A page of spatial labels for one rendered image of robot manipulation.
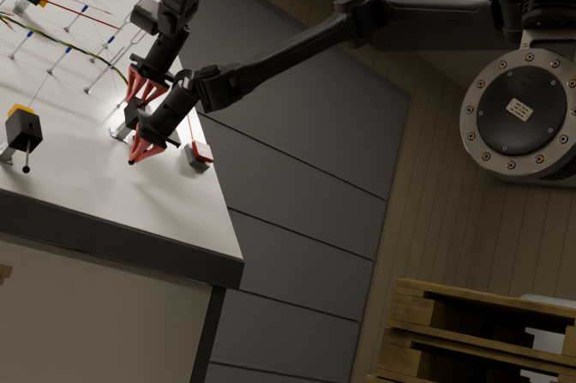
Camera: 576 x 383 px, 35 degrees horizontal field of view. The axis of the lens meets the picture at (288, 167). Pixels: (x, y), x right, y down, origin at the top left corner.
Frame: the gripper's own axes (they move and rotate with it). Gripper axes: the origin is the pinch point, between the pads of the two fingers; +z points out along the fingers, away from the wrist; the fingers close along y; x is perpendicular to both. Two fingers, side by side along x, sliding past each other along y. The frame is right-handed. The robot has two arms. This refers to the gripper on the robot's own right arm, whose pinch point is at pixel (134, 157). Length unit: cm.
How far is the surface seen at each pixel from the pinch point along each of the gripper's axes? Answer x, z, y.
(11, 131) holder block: 13.0, -1.4, 31.0
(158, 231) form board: 13.7, 6.1, -7.4
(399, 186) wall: -325, 103, -393
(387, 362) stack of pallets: -19, 41, -135
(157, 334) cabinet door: 23.9, 23.3, -17.3
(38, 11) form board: -40.5, -2.2, 19.7
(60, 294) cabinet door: 24.5, 20.7, 8.2
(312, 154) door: -291, 100, -280
